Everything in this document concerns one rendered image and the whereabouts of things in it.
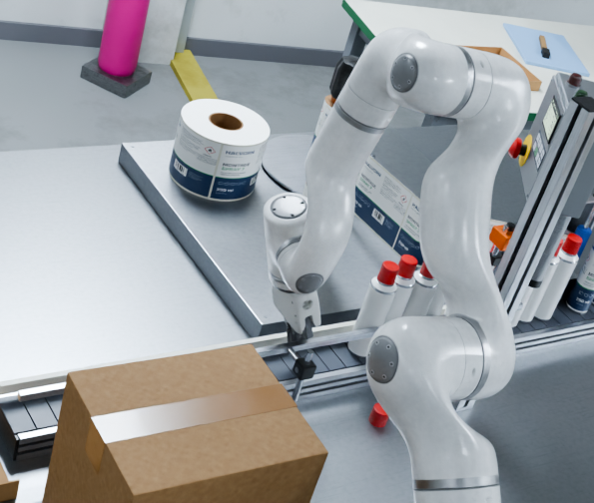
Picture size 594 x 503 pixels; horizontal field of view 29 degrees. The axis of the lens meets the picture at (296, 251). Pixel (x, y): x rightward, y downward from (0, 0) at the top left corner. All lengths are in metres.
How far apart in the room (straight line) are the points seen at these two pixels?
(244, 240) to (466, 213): 0.93
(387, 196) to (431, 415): 0.99
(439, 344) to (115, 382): 0.45
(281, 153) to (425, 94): 1.25
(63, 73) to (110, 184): 2.31
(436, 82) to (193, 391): 0.55
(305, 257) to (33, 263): 0.69
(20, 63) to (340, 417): 3.06
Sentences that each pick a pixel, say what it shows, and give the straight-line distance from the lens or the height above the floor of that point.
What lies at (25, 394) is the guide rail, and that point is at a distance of 1.84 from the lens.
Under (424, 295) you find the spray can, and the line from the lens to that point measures 2.21.
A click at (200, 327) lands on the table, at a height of 0.83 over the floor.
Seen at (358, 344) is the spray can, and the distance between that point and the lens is 2.21.
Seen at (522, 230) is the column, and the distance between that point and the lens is 2.07.
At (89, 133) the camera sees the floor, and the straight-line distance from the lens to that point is 4.51.
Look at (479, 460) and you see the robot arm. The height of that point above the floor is 1.20.
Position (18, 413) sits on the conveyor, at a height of 0.88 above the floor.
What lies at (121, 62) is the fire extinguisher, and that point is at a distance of 4.82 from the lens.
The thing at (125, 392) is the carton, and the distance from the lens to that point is 1.64.
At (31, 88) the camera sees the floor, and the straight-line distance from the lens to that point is 4.75.
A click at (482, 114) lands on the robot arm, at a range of 1.65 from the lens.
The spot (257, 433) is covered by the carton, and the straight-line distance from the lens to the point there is 1.63.
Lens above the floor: 2.20
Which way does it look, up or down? 32 degrees down
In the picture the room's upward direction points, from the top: 17 degrees clockwise
